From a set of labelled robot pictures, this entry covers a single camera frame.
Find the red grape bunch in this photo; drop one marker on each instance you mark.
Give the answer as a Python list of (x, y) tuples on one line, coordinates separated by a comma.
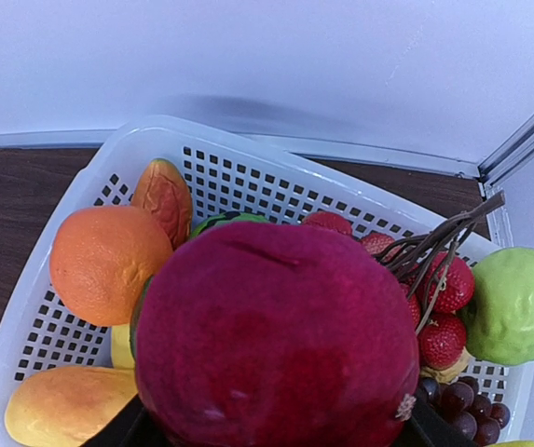
[(448, 235)]

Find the red apple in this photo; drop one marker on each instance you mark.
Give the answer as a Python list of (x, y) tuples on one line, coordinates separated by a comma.
[(259, 334)]

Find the red cherries in basket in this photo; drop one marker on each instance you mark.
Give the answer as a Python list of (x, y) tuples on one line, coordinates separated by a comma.
[(435, 290)]

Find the yellow banana bunch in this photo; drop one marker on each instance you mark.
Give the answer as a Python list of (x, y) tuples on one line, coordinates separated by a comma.
[(523, 443)]

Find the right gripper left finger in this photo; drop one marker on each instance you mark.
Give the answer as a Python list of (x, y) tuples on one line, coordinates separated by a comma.
[(132, 427)]

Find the orange in basket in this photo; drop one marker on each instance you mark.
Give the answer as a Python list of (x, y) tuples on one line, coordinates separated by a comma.
[(101, 258)]

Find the white plastic basket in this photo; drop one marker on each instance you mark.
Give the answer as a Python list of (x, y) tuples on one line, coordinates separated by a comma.
[(224, 172)]

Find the green apple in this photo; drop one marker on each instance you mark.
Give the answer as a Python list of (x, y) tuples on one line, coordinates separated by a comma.
[(499, 319)]

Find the yellow mango in basket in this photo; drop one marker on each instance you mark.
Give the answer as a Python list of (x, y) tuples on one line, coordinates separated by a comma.
[(68, 405)]

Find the orange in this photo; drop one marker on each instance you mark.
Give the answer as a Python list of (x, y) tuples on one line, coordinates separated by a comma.
[(101, 258), (163, 192)]

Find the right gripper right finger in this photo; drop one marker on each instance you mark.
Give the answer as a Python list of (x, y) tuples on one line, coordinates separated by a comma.
[(426, 428)]

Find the right aluminium corner post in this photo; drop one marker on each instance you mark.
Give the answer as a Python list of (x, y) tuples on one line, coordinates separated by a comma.
[(510, 156)]

